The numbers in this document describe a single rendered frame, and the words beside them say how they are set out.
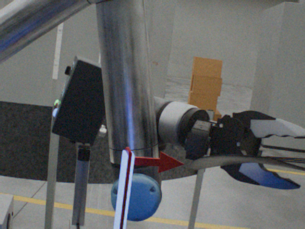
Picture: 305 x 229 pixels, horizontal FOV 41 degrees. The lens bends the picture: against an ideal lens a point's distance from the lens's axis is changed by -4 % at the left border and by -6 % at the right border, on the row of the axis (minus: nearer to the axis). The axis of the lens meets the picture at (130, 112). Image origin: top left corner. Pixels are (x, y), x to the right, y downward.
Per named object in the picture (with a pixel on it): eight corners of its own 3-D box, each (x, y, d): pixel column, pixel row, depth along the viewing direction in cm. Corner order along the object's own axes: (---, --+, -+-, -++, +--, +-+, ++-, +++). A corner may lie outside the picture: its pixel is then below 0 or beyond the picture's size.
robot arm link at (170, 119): (163, 99, 71) (153, 146, 72) (184, 104, 68) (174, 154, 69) (189, 103, 77) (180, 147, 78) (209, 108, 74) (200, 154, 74)
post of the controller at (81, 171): (84, 226, 101) (91, 149, 98) (71, 225, 101) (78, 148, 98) (83, 221, 104) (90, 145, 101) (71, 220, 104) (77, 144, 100)
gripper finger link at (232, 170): (274, 166, 60) (231, 137, 65) (269, 166, 58) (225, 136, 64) (259, 193, 61) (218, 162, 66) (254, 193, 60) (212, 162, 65)
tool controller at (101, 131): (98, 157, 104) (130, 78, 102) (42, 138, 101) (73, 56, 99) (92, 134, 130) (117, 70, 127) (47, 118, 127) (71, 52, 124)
